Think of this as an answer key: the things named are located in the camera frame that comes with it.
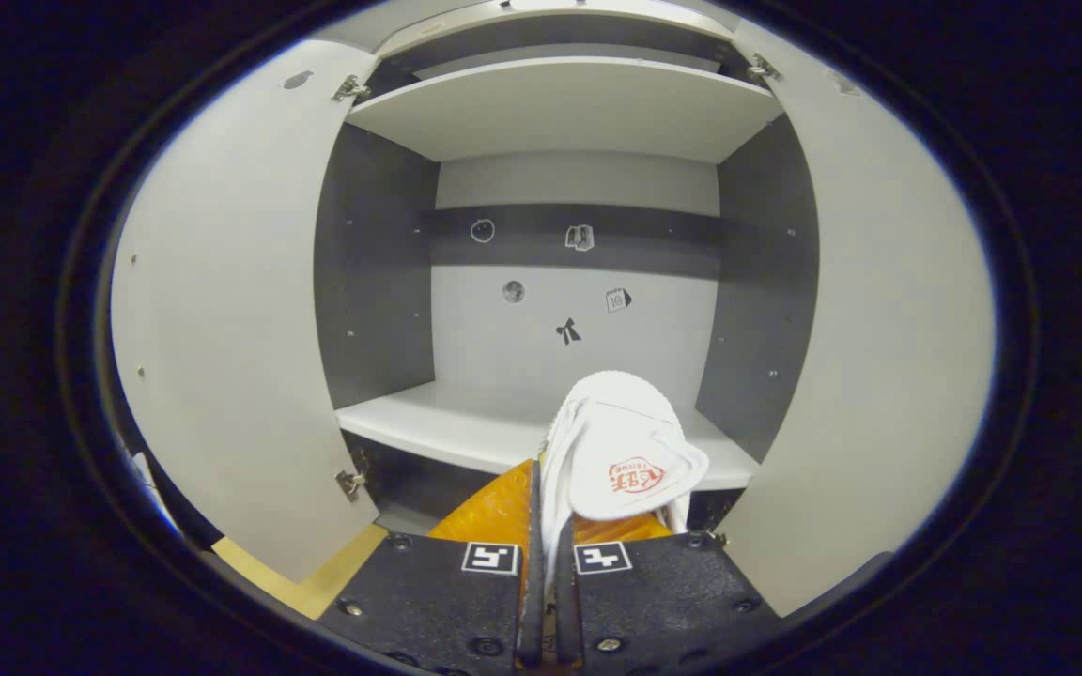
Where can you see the grey shoe cabinet door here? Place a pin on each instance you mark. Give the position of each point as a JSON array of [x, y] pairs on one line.
[[879, 357], [231, 329]]

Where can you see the grey shoe cabinet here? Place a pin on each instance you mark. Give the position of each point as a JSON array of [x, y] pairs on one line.
[[381, 282]]

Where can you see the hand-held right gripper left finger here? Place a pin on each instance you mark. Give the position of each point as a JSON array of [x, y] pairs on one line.
[[533, 601]]

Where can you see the white cabinet shelf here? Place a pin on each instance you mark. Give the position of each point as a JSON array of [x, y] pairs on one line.
[[560, 108], [447, 422]]

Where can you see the metal door hinge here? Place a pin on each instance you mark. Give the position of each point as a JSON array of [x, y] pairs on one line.
[[349, 483], [763, 68], [350, 89]]

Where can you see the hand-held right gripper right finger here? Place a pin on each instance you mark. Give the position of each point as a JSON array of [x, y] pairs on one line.
[[567, 610]]

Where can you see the white canvas shoe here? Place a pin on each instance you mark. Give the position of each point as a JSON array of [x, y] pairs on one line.
[[621, 432]]

